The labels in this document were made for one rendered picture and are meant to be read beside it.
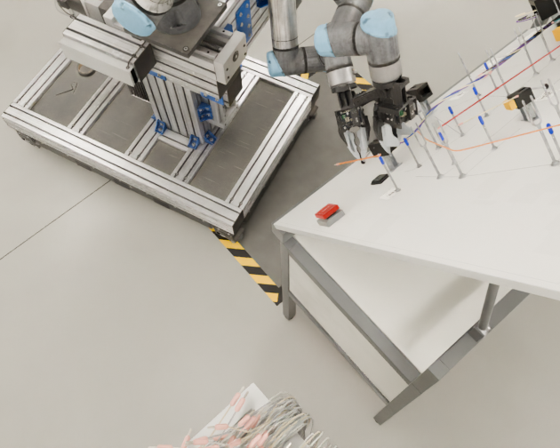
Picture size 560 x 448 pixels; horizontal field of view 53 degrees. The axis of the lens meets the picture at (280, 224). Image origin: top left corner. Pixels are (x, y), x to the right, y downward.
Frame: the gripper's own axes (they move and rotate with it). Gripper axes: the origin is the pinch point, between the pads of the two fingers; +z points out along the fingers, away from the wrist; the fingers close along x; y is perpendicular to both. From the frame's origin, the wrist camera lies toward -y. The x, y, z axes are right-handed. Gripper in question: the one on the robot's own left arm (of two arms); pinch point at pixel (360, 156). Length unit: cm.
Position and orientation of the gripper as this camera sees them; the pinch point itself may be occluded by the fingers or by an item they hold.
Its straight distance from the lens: 163.5
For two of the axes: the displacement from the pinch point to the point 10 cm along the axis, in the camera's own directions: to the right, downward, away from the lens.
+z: 2.4, 9.6, 1.3
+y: -2.2, 1.9, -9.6
